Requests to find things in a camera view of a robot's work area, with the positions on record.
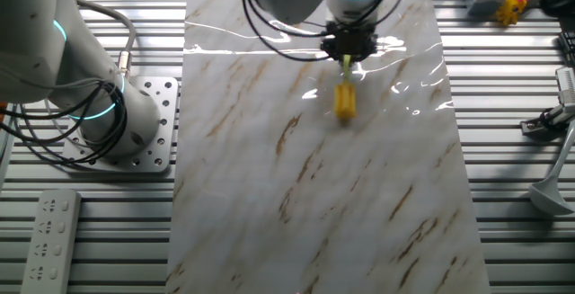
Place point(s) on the grey ladle shaped stand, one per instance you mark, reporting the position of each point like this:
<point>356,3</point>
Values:
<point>548,199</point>

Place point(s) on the black keyboard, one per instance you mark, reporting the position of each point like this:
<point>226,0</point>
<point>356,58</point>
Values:
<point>568,47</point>

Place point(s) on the pink yellow toy figure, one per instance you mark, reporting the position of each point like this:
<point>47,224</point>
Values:
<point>510,11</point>

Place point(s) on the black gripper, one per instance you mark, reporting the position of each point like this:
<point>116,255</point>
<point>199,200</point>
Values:
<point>350,38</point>

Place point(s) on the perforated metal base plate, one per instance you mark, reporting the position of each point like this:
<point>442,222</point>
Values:
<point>157,150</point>

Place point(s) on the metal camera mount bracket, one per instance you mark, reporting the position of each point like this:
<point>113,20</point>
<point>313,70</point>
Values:
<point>532,127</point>

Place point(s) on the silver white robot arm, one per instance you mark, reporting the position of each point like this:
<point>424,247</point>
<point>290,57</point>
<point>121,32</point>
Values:
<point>31,51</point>

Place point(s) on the black computer mouse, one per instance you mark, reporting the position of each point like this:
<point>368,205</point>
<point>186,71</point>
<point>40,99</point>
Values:
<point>559,2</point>

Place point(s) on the white marble pattern mat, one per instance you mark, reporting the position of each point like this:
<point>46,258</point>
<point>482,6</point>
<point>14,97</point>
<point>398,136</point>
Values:
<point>314,172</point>

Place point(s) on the white power strip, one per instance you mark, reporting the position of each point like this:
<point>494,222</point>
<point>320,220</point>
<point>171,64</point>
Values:
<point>49,240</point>

